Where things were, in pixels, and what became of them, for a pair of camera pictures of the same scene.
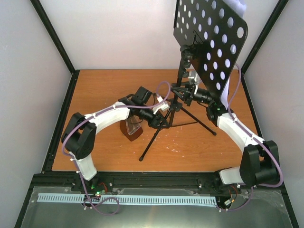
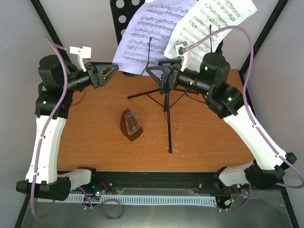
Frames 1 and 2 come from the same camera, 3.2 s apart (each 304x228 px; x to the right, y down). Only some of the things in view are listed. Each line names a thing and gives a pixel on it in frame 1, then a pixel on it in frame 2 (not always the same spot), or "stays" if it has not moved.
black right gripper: x=188 y=97 → x=172 y=71
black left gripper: x=154 y=122 → x=94 y=70
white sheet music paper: x=239 y=7 → x=206 y=18
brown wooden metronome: x=131 y=128 stays
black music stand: x=216 y=33 → x=123 y=14
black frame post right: x=277 y=10 stays
